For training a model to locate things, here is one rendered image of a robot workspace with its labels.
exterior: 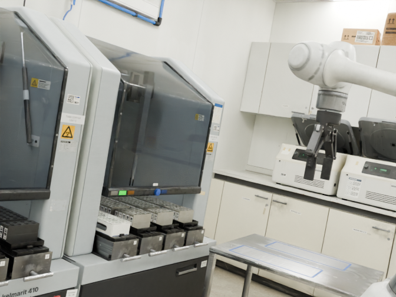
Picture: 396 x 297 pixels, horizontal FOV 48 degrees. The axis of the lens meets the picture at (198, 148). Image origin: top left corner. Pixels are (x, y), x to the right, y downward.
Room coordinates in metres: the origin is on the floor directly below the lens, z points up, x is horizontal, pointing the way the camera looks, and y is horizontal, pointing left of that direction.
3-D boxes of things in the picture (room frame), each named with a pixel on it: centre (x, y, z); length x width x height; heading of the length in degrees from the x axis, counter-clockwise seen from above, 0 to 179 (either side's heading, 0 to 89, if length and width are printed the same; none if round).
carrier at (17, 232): (1.42, 0.52, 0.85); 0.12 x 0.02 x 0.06; 144
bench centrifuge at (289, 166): (3.97, -1.08, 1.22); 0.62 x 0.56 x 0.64; 142
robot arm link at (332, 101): (1.39, -0.38, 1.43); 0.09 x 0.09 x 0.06
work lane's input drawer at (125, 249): (1.88, 0.47, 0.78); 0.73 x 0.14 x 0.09; 54
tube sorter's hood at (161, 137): (2.07, 0.33, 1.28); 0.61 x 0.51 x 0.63; 144
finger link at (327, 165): (1.44, -0.42, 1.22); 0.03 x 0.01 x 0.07; 54
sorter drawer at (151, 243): (2.01, 0.38, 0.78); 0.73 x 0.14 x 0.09; 54
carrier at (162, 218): (1.99, 0.10, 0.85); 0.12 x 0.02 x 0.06; 143
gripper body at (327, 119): (1.39, -0.38, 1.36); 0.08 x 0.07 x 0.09; 144
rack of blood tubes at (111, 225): (1.80, 0.36, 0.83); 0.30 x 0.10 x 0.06; 54
